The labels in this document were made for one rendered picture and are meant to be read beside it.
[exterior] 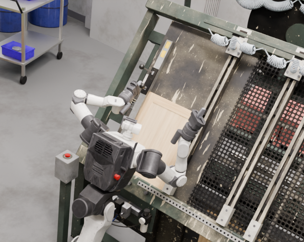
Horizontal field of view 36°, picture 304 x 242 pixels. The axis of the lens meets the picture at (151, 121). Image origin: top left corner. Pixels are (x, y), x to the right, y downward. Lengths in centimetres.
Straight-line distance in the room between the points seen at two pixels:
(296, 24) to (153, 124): 121
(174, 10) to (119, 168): 125
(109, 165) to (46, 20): 553
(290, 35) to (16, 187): 271
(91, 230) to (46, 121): 262
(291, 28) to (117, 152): 159
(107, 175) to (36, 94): 340
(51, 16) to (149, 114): 487
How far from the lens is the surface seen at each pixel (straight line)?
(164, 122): 318
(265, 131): 294
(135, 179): 318
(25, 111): 553
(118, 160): 258
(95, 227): 291
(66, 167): 321
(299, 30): 342
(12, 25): 762
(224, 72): 307
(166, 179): 276
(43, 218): 413
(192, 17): 324
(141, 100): 326
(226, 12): 656
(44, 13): 786
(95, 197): 271
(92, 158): 264
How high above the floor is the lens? 286
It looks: 31 degrees down
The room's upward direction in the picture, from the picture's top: 10 degrees clockwise
